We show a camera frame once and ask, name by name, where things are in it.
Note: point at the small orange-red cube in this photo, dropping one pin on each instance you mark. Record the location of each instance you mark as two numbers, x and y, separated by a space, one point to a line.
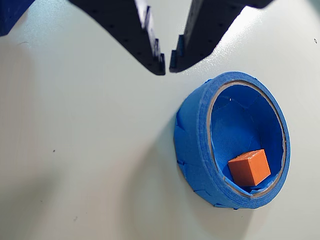
250 170

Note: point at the blue tape roll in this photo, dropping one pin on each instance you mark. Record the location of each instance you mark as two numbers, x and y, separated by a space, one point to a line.
195 150

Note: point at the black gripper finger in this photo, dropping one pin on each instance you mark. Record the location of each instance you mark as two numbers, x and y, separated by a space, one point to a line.
130 32
207 30

